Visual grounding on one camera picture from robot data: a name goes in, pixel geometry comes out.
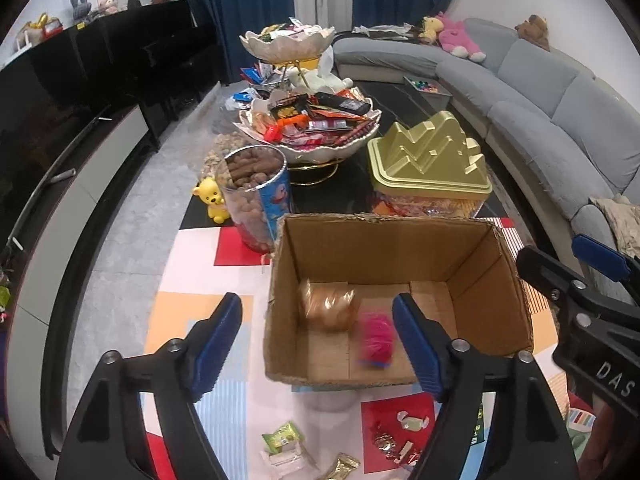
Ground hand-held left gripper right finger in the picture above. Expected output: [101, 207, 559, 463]
[391, 292, 581, 480]

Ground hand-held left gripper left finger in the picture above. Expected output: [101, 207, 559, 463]
[55, 292, 243, 480]

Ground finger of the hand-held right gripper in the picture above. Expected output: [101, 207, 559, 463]
[516, 246, 593, 333]
[571, 234, 640, 311]

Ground pink snack packet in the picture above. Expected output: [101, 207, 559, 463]
[356, 310, 398, 368]

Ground white green candy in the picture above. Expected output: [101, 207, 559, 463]
[396, 410, 431, 431]

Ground brown snack packet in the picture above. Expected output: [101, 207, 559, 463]
[299, 280, 362, 333]

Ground dark green snack packet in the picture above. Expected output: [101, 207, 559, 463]
[470, 400, 489, 446]

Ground red gold candy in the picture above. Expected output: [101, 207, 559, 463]
[371, 420, 401, 458]

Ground red white candy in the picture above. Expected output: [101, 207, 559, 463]
[392, 440, 423, 466]

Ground light green snack packet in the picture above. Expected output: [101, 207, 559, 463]
[261, 421, 304, 453]

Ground brown cardboard box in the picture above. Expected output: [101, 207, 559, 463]
[263, 212, 535, 391]

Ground white snack packet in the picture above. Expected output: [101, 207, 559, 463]
[260, 447, 321, 480]

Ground gold snack packet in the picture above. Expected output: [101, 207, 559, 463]
[325, 452, 361, 480]

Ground person's right hand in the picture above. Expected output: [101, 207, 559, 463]
[587, 402, 623, 476]

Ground beige jacket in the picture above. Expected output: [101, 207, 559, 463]
[590, 194, 640, 261]

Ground colourful patchwork tablecloth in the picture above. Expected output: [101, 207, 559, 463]
[135, 215, 601, 480]

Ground yellow bear toy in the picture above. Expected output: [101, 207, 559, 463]
[192, 176, 232, 224]

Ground blue label snack jar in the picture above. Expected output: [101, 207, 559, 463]
[216, 144, 292, 253]

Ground gold lidded snack container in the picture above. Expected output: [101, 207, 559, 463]
[367, 110, 493, 221]

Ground grey curved sofa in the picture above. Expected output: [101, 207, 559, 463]
[332, 17, 640, 306]

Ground grey television cabinet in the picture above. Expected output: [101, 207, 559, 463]
[10, 102, 161, 456]

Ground grey storage bin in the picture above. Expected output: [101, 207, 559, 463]
[404, 76, 453, 111]

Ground white tiered bowl stand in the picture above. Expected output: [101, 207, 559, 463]
[239, 24, 382, 187]

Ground brown bear plush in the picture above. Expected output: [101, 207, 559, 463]
[515, 14, 551, 52]

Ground scattered blue snack wrappers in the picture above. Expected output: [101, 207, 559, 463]
[224, 85, 261, 112]

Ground pile of assorted snack packets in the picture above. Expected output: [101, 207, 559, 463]
[247, 87, 378, 148]

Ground pink plush toy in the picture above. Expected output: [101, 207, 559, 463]
[437, 12, 487, 63]

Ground yellow plush toy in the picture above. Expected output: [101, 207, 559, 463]
[419, 16, 443, 43]

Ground white plush toy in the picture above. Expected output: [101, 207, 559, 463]
[287, 65, 353, 93]

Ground pile of clothes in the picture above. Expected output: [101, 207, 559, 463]
[352, 24, 426, 42]

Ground small heap of wrapped sweets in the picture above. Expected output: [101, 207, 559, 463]
[257, 17, 326, 42]

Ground gold and red ornament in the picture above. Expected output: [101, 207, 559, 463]
[17, 12, 63, 47]

